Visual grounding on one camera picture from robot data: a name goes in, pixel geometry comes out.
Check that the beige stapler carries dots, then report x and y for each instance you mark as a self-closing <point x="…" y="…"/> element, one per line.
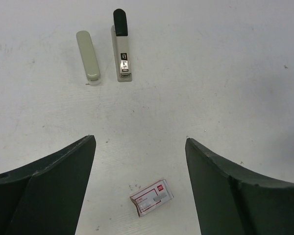
<point x="88" y="57"/>

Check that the red white staple box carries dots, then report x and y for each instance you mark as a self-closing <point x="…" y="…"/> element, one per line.
<point x="151" y="197"/>

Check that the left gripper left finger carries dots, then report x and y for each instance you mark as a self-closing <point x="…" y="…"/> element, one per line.
<point x="45" y="197"/>

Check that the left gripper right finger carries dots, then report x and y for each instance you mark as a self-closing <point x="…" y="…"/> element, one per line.
<point x="233" y="200"/>

